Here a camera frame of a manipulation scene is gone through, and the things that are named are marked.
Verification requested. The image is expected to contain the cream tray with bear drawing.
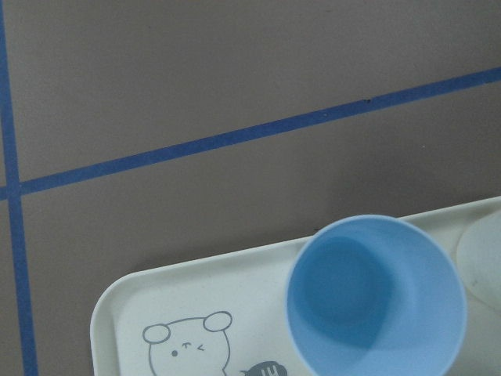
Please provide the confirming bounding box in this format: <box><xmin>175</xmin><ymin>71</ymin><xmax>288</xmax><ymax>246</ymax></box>
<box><xmin>89</xmin><ymin>195</ymin><xmax>500</xmax><ymax>375</ymax></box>

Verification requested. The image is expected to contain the light blue plastic cup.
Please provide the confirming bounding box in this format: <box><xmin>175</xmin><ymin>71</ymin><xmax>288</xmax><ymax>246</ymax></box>
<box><xmin>285</xmin><ymin>215</ymin><xmax>467</xmax><ymax>375</ymax></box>

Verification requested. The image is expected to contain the pale green plastic cup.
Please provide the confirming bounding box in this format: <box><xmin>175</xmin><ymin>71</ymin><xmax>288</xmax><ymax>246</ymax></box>
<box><xmin>456</xmin><ymin>211</ymin><xmax>500</xmax><ymax>313</ymax></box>

